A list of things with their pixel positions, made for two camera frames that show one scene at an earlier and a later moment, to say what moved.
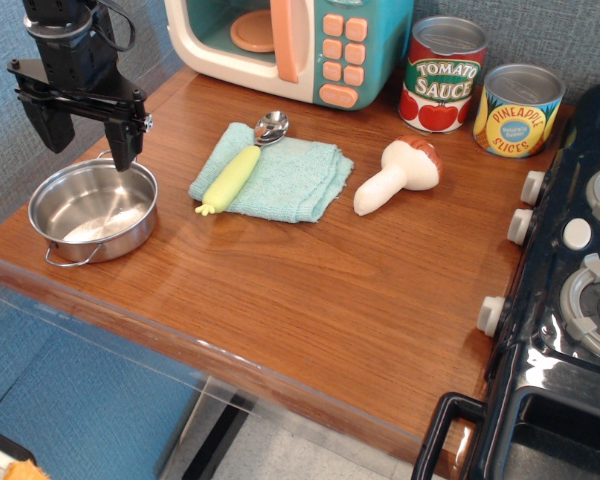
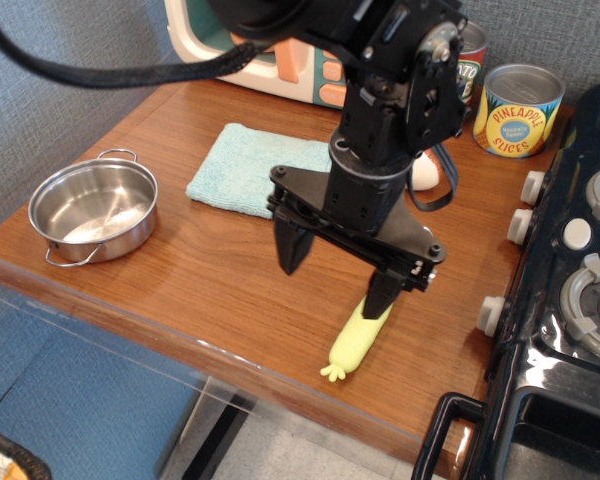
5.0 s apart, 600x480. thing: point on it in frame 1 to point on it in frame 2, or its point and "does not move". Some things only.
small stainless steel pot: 93,212 does not move
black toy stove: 552,405 does not move
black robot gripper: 80,73 to 356,206
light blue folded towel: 289,181 does not move
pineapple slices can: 518,108 does not move
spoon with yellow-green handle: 270,127 to 354,342
